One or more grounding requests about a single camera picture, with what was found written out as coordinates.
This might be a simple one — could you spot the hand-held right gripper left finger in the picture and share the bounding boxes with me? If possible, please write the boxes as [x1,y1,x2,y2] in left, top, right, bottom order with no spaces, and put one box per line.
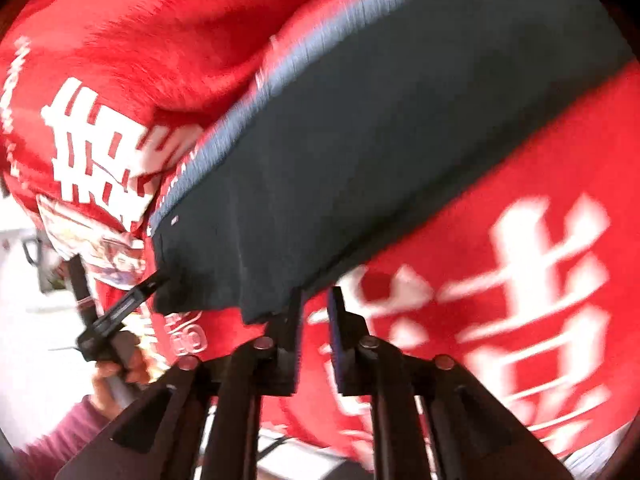
[55,287,306,480]

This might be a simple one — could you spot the person's left hand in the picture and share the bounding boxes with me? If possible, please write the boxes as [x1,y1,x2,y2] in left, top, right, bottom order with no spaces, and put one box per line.
[92,342,152,413]

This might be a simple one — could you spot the person's left forearm pink sleeve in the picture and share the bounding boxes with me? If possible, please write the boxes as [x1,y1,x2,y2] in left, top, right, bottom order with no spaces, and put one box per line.
[12,394,120,480]

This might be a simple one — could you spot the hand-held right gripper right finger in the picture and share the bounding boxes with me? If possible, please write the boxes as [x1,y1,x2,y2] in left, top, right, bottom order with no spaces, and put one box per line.
[327,286,576,480]

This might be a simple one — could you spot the colourful printed cloth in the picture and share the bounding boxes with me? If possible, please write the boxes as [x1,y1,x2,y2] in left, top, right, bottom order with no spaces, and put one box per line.
[36,194,148,286]

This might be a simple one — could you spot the black pants with patterned waistband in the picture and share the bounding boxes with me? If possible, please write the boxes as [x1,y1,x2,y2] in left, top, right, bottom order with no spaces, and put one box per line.
[147,0,636,326]

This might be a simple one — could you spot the red printed blanket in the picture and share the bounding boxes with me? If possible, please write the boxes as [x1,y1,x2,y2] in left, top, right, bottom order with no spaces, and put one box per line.
[0,0,640,467]

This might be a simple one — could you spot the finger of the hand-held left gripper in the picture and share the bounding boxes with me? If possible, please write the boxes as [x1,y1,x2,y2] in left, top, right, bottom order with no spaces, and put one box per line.
[102,270,172,322]

